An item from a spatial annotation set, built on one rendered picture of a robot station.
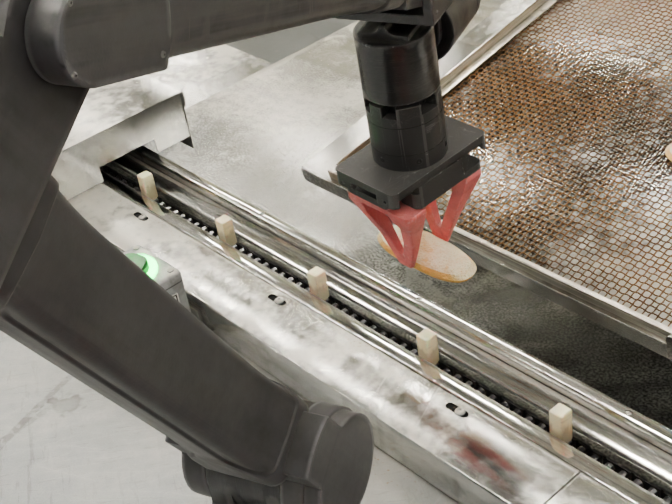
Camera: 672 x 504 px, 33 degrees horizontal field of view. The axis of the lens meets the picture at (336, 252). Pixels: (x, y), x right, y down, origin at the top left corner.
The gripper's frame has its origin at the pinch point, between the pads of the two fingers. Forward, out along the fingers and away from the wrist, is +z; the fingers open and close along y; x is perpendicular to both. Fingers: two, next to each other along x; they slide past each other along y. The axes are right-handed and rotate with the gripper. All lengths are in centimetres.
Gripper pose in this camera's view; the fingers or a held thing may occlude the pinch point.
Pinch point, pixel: (423, 244)
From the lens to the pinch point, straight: 92.5
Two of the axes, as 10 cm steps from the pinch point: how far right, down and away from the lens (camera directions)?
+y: -7.3, 5.1, -4.6
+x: 6.7, 3.7, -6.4
